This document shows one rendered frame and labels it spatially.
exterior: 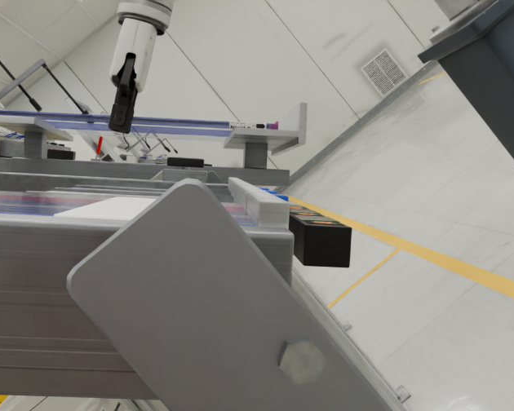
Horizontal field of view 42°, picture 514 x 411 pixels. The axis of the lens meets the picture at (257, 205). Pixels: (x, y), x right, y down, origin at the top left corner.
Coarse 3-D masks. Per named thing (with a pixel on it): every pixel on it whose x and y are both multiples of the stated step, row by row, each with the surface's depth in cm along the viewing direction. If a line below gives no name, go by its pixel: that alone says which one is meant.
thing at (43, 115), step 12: (60, 120) 105; (72, 120) 105; (84, 120) 105; (96, 120) 105; (108, 120) 105; (132, 120) 106; (144, 120) 106; (156, 120) 106; (168, 120) 106; (180, 120) 106; (192, 120) 107; (204, 120) 107
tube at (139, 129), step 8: (64, 128) 116; (72, 128) 115; (80, 128) 116; (88, 128) 116; (96, 128) 116; (104, 128) 116; (136, 128) 117; (144, 128) 117; (152, 128) 117; (160, 128) 117; (168, 128) 117; (176, 128) 117; (184, 128) 117; (192, 128) 118; (224, 136) 119
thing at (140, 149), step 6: (102, 114) 652; (108, 114) 678; (126, 138) 669; (132, 138) 669; (138, 138) 712; (132, 144) 670; (138, 144) 670; (144, 144) 728; (162, 144) 721; (132, 150) 656; (138, 150) 670; (144, 150) 696; (150, 150) 697; (174, 150) 698; (138, 156) 657; (162, 162) 694
